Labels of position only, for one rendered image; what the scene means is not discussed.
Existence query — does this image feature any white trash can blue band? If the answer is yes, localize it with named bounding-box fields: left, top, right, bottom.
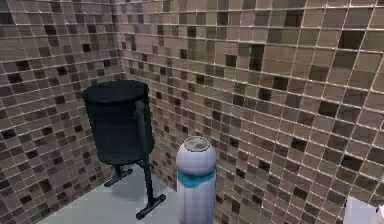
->
left=175, top=135, right=218, bottom=224

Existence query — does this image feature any black trash can on stand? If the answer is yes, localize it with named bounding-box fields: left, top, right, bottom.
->
left=81, top=79, right=167, bottom=221

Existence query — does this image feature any white bathroom fixture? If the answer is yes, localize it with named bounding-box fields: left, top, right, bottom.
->
left=343, top=195, right=384, bottom=224

